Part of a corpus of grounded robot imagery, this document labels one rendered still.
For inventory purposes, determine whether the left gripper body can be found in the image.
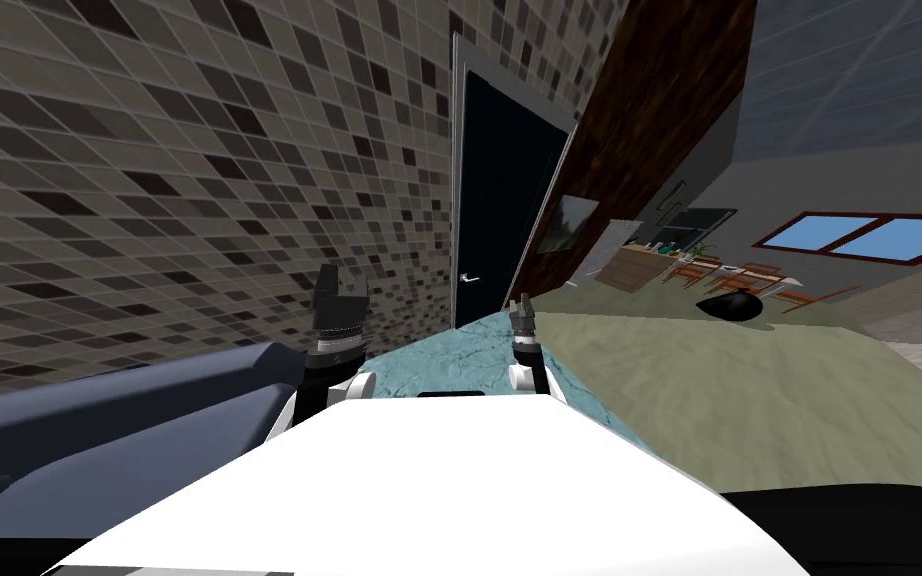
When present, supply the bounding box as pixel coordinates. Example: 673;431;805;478
312;292;371;333

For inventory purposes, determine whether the teal rug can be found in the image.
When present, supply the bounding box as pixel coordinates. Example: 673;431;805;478
358;310;658;459

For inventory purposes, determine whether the black door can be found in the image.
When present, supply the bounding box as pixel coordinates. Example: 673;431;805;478
459;68;574;331

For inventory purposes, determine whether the wooden sideboard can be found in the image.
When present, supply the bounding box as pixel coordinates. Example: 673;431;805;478
593;243;683;295

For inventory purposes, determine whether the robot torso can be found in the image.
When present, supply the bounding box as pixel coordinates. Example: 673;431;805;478
43;389;813;576

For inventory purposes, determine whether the black round beanbag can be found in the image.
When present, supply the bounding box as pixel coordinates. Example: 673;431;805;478
694;291;766;324

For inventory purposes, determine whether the wooden dining table with chairs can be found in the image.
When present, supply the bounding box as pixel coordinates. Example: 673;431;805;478
663;254;863;315

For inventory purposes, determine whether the blue-grey sofa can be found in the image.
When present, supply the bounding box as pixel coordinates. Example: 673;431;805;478
0;339;312;542

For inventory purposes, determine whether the framed wall picture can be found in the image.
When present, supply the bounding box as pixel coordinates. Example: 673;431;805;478
536;193;601;257

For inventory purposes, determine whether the dark framed wall panel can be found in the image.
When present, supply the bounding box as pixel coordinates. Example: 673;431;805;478
656;207;739;251

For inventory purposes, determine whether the blue window with brown frame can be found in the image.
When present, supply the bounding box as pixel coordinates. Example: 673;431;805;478
752;211;922;268

